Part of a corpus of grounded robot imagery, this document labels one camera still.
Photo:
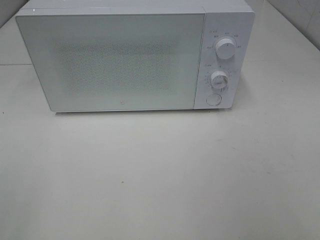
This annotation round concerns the round white door button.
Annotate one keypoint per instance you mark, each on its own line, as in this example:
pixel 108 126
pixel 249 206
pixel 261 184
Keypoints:
pixel 214 99

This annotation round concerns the white timer knob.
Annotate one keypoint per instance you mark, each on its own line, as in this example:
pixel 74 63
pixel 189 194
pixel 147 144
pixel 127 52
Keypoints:
pixel 219 79

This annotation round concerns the white microwave oven body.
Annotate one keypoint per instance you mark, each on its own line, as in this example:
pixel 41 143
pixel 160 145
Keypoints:
pixel 233 18

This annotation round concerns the upper white power knob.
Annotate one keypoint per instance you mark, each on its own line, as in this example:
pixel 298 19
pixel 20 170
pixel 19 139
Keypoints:
pixel 225 47

